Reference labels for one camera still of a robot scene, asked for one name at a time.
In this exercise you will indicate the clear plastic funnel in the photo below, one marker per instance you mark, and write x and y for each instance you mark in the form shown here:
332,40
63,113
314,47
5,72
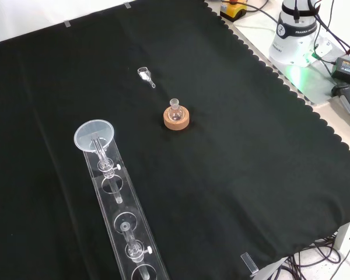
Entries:
89,134

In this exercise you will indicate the clear acrylic funnel stand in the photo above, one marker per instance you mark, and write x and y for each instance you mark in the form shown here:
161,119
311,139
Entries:
125,221

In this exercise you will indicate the small round-bottom glass flask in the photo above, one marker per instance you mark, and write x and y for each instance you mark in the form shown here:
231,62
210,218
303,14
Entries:
175,113

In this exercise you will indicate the black bench cloth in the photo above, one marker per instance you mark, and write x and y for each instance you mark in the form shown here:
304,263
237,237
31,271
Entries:
221,160

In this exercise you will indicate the yellow stop button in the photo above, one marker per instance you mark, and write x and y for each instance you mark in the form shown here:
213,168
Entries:
233,10

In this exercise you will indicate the clear cloth clip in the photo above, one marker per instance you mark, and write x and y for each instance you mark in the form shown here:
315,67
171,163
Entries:
67,23
248,262
127,4

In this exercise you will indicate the black power adapter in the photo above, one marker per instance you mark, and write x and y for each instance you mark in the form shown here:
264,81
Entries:
348,68

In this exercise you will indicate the grey metal base plate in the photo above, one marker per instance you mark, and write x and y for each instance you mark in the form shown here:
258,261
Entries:
309,84

